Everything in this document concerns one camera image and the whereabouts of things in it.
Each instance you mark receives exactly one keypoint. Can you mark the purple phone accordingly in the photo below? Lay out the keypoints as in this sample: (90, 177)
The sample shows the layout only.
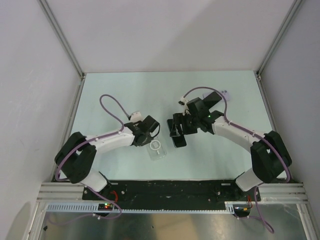
(225, 93)

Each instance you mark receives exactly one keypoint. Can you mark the clear phone case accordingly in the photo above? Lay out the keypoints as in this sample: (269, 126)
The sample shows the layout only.
(156, 149)

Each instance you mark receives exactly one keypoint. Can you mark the white slotted cable duct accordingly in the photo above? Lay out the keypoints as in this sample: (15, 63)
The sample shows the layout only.
(99, 207)

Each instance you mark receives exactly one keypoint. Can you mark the black screen phone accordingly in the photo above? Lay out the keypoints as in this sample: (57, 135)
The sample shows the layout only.
(178, 141)
(211, 98)

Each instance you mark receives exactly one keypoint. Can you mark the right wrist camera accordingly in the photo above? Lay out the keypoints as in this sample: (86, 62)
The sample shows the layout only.
(183, 102)

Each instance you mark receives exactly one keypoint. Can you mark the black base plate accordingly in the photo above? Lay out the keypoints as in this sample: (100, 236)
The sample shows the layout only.
(173, 194)

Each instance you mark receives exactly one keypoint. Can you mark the aluminium front rail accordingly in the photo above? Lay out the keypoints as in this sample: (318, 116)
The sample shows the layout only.
(284, 193)

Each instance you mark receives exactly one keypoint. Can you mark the right aluminium frame post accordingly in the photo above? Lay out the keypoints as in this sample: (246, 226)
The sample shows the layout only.
(280, 34)

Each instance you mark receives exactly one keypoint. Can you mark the left aluminium frame post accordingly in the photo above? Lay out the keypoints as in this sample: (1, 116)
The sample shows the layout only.
(51, 18)

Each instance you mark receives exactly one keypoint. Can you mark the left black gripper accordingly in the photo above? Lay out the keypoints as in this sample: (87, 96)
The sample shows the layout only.
(149, 138)

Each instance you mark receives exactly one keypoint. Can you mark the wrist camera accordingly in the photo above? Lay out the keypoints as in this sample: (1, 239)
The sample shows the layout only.
(183, 102)
(136, 117)

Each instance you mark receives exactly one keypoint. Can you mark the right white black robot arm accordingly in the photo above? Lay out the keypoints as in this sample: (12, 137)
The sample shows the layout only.
(269, 155)

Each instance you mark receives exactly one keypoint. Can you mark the aluminium frame post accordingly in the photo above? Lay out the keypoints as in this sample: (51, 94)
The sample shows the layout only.
(51, 18)
(280, 34)

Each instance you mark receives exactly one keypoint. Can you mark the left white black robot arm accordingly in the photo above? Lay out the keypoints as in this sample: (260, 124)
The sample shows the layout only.
(76, 157)

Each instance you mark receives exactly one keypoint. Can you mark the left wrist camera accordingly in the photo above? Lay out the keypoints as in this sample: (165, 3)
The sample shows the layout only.
(136, 117)

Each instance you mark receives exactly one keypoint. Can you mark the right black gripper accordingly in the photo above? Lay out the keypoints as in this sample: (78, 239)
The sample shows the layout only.
(179, 118)

